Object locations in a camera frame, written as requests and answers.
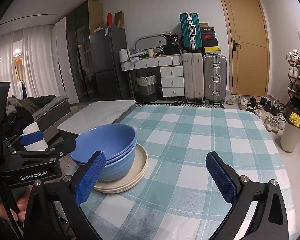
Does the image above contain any cream plate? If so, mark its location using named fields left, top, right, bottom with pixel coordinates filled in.
left=94, top=144, right=149, bottom=194

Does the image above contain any teal suitcase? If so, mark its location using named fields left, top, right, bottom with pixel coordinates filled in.
left=179, top=12, right=203, bottom=51

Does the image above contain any white curtain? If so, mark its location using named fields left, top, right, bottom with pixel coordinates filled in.
left=0, top=25, right=60, bottom=98

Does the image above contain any person's left hand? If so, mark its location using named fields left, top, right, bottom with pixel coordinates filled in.
left=0, top=187, right=32, bottom=224

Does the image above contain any dark grey sofa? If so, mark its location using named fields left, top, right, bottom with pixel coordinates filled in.
left=7, top=95, right=71, bottom=132

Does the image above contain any stack of shoe boxes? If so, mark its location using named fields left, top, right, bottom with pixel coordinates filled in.
left=199, top=23, right=221, bottom=55

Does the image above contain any yellow wooden door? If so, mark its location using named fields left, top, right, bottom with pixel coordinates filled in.
left=221, top=0, right=270, bottom=96

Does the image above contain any beige trash bin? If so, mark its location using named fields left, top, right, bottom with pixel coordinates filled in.
left=280, top=112, right=300, bottom=152

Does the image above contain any dark grey refrigerator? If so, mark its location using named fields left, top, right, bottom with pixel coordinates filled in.
left=89, top=27, right=131, bottom=100

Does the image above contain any white marble side table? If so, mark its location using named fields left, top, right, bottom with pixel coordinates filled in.
left=58, top=100, right=136, bottom=135

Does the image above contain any silver aluminium suitcase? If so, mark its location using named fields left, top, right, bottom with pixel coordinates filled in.
left=203, top=55, right=227, bottom=103

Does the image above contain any white electric kettle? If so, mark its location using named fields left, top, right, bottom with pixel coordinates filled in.
left=119, top=48, right=130, bottom=63

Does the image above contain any oval mirror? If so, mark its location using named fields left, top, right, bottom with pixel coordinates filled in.
left=133, top=34, right=166, bottom=53

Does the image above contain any beige suitcase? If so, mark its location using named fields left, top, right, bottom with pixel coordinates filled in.
left=182, top=53, right=204, bottom=100

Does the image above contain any wooden shoe rack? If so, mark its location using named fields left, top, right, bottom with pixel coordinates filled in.
left=286, top=49, right=300, bottom=115

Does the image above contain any white desk with drawers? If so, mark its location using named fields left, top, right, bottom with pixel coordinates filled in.
left=121, top=54, right=185, bottom=98

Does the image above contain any teal checked tablecloth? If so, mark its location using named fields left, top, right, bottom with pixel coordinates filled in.
left=81, top=106, right=296, bottom=239

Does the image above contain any woven laundry basket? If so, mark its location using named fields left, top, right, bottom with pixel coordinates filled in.
left=136, top=72, right=158, bottom=103

